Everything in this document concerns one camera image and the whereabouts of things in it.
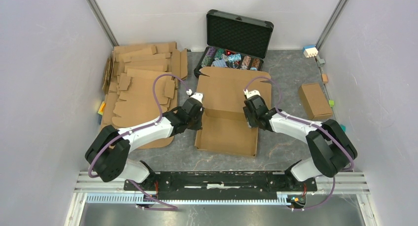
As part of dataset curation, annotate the cardboard box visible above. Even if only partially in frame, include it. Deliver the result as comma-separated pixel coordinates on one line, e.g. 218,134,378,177
298,83,333,120
195,67,272,157

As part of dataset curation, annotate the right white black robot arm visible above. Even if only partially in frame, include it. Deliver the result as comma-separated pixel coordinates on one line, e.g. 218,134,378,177
243,94,357,190

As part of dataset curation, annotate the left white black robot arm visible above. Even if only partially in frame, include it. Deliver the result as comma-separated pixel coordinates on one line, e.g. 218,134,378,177
85,92,204,190

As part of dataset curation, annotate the folded closed cardboard box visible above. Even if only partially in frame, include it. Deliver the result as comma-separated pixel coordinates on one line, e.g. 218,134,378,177
298,83,333,120

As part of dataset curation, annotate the stack of flat cardboard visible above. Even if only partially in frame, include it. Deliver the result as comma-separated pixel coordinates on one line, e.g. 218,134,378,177
101,42,188,129

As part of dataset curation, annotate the green small cube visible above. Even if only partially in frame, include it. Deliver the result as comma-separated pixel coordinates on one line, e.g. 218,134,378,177
328,100,335,107

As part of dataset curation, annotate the small wooden cube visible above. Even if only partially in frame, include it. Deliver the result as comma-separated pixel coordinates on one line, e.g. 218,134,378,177
321,74,329,84

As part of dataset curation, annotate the black poker chip case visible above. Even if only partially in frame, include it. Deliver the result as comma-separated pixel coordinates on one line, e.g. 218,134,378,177
194,9,274,77

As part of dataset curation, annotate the grey small block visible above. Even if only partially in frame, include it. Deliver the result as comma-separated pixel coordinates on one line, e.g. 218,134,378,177
315,58,326,67

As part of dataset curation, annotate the blue white toy block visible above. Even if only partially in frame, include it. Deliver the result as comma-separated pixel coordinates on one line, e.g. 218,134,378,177
303,45,318,58

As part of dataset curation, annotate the teal small cube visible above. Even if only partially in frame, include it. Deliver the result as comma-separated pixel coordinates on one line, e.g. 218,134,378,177
340,124,346,132

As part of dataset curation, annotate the orange yellow block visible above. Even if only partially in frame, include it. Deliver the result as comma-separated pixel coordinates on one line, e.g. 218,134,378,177
97,101,106,124

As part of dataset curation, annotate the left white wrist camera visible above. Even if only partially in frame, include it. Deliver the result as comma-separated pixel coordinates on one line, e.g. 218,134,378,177
186,89,204,104

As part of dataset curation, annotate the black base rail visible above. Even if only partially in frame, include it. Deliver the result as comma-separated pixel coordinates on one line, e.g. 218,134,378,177
139,171,317,200

